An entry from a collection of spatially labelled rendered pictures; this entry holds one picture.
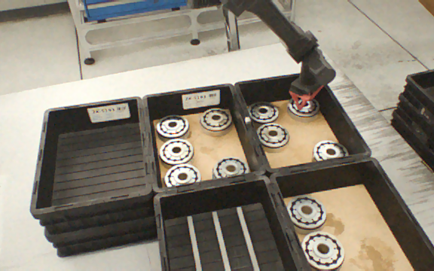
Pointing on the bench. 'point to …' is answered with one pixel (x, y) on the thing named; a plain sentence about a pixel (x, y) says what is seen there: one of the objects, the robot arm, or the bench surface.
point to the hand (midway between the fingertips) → (304, 102)
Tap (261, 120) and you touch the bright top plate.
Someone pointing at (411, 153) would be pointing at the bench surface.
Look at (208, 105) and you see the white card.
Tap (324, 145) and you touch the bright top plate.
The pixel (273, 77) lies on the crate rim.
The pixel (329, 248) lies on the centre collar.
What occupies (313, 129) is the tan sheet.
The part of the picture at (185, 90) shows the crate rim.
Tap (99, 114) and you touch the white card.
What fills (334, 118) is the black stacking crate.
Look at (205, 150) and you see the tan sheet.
